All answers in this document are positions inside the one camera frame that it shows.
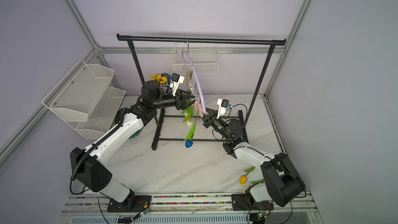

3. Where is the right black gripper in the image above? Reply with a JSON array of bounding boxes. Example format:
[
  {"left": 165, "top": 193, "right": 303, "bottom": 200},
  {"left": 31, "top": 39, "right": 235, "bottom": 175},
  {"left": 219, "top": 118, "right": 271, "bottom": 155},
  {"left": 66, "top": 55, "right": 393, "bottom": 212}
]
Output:
[{"left": 199, "top": 106, "right": 232, "bottom": 141}]

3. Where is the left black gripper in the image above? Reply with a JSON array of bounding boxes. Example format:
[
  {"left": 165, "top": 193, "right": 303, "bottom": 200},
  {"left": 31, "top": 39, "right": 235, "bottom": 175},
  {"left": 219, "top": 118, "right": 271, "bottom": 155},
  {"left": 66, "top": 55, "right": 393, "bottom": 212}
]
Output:
[{"left": 153, "top": 90, "right": 199, "bottom": 111}]

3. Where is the white tulip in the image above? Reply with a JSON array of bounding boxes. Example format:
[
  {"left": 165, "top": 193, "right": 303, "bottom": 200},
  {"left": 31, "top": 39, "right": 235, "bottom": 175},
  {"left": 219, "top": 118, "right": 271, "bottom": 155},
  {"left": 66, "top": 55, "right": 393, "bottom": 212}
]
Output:
[{"left": 183, "top": 69, "right": 194, "bottom": 127}]

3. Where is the purple clip hanger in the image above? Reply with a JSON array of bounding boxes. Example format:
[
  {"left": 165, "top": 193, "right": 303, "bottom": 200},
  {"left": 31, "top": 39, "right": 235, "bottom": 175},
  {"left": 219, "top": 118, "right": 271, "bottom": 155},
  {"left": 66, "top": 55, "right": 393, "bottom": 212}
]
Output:
[{"left": 181, "top": 37, "right": 206, "bottom": 117}]

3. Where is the blue tulip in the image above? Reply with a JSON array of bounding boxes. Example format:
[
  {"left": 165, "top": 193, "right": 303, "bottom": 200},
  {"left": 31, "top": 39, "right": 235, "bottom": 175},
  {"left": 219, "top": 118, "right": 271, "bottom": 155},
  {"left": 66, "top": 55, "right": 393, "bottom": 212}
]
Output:
[{"left": 184, "top": 115, "right": 197, "bottom": 148}]

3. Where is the black clothes rack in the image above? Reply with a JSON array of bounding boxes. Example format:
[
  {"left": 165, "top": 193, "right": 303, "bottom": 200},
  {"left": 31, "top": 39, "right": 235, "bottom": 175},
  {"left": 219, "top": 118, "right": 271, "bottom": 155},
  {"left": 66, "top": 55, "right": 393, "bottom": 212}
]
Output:
[{"left": 116, "top": 33, "right": 287, "bottom": 151}]

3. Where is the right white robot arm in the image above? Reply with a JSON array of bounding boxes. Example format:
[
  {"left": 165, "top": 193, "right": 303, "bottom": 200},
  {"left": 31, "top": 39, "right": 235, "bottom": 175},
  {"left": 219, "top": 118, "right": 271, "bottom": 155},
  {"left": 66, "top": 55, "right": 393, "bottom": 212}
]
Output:
[{"left": 202, "top": 110, "right": 306, "bottom": 206}]

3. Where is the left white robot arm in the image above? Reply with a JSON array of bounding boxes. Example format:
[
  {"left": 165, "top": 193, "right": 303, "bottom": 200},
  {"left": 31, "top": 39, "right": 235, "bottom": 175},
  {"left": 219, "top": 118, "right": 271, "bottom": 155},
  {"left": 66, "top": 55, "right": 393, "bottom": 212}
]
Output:
[{"left": 70, "top": 80, "right": 195, "bottom": 209}]

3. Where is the sunflower bouquet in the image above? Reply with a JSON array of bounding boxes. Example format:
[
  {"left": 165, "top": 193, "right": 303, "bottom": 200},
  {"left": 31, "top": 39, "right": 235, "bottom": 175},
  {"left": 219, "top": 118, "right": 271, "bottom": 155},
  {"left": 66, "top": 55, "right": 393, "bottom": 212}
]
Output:
[{"left": 150, "top": 74, "right": 169, "bottom": 86}]

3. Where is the green rubber work glove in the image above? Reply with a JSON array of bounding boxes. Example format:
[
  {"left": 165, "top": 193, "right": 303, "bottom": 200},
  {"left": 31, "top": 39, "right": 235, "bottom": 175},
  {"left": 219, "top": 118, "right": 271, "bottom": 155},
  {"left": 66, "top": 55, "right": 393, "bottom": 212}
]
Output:
[{"left": 129, "top": 129, "right": 142, "bottom": 139}]

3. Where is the black and yellow glove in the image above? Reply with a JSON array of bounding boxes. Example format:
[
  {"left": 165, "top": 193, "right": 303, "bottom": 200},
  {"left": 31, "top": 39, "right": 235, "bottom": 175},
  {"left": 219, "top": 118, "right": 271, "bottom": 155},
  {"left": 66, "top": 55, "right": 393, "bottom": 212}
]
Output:
[{"left": 114, "top": 108, "right": 123, "bottom": 125}]

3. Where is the white mesh shelf basket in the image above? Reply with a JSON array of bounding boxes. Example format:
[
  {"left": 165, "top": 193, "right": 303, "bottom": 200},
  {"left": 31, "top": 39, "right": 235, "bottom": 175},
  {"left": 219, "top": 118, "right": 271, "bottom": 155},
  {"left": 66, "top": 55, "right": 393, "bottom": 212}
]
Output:
[{"left": 42, "top": 60, "right": 125, "bottom": 140}]

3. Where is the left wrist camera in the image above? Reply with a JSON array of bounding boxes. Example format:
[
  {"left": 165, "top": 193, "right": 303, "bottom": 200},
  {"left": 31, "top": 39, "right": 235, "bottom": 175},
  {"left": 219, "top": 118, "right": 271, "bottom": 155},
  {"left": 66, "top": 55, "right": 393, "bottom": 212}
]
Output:
[{"left": 170, "top": 73, "right": 185, "bottom": 96}]

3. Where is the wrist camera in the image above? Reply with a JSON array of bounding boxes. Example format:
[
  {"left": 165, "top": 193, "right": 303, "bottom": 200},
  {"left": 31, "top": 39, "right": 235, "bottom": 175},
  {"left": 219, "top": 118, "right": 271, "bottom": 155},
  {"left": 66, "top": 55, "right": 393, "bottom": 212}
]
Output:
[
  {"left": 217, "top": 99, "right": 232, "bottom": 119},
  {"left": 170, "top": 73, "right": 185, "bottom": 96}
]

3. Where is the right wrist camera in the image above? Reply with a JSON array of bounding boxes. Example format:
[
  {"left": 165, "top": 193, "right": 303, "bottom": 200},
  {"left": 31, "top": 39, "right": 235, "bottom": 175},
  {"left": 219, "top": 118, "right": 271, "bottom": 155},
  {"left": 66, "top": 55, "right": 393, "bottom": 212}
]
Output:
[{"left": 217, "top": 99, "right": 232, "bottom": 119}]

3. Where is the white wire wall basket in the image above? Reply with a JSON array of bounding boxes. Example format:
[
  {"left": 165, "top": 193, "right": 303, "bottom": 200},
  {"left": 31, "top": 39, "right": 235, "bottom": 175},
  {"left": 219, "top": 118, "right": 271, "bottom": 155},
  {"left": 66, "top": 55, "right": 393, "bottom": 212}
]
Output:
[{"left": 173, "top": 48, "right": 219, "bottom": 75}]

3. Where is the metal base rail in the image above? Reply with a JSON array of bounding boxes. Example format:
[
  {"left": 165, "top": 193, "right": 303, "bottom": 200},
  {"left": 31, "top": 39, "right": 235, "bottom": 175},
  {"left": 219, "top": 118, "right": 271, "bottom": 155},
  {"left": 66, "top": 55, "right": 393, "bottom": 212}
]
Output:
[{"left": 57, "top": 191, "right": 324, "bottom": 224}]

